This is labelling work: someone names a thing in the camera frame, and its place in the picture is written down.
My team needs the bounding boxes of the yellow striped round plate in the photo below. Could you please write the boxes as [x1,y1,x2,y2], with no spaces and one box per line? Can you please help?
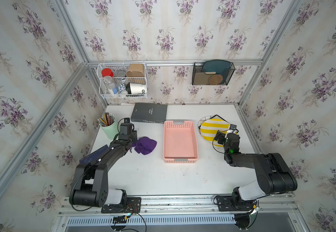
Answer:
[199,129,228,148]

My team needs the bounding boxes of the purple cloth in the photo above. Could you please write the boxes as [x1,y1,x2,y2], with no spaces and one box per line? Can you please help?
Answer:
[132,137,157,155]

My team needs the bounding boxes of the square floral plate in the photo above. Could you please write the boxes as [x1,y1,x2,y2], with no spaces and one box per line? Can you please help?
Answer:
[200,115,230,131]

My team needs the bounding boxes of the round plaid plate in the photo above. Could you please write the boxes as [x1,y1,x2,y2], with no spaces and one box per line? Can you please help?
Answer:
[197,116,213,130]

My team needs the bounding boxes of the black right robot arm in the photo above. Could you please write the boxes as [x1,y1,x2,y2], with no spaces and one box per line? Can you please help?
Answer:
[213,131,298,207]

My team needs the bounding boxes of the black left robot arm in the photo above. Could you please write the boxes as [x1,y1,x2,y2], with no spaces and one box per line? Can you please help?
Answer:
[69,118,137,207]

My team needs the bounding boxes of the teal plate in holder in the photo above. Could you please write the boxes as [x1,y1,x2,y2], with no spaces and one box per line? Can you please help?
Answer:
[202,60,231,75]

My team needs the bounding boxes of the green pencil cup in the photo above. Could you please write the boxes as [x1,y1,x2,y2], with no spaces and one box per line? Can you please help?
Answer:
[97,112,119,140]

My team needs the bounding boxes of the dark grey book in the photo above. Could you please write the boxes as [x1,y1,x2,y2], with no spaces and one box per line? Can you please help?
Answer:
[131,102,168,124]

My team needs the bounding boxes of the pink plastic basket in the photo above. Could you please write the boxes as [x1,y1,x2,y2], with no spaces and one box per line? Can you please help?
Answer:
[163,120,198,163]

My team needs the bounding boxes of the dark blue notebook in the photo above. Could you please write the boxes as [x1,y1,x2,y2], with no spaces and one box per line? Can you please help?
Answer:
[80,145,109,164]

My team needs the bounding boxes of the white black tumbler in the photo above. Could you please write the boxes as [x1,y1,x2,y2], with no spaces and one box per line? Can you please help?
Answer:
[126,83,147,95]

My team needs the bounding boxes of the clear plastic bottle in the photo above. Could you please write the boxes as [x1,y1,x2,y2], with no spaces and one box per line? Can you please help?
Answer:
[103,76,119,95]

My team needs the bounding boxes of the round cork coaster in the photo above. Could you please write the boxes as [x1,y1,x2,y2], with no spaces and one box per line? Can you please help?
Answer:
[208,74,223,85]

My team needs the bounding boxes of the red lidded jar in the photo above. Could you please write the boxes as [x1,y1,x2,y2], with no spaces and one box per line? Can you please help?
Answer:
[101,68,114,77]

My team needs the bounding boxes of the small circuit board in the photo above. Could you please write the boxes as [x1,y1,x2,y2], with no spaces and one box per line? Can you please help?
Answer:
[112,216,128,225]

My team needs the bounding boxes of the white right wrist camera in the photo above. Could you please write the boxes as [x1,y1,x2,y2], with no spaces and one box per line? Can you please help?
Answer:
[227,124,239,134]

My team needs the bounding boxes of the white wire wall basket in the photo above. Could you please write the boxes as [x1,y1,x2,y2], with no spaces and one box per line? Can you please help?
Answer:
[96,62,148,99]

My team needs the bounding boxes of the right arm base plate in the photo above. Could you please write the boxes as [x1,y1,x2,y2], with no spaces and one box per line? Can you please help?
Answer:
[213,195,258,212]

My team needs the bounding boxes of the black mesh wall holder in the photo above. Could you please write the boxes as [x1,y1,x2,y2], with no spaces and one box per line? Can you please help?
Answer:
[192,62,235,86]

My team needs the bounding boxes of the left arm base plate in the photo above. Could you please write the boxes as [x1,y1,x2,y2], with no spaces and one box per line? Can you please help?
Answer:
[101,197,141,214]

